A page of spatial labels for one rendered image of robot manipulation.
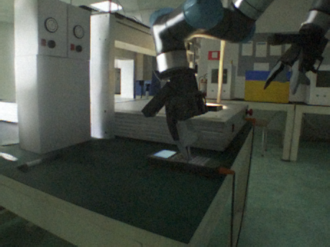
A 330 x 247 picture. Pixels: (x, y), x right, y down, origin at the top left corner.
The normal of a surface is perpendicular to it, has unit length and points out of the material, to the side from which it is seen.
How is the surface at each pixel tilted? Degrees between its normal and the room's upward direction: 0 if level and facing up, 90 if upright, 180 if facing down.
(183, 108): 90
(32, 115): 90
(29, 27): 90
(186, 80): 90
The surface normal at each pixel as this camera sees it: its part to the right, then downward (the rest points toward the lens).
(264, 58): -0.44, 0.11
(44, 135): 0.90, 0.08
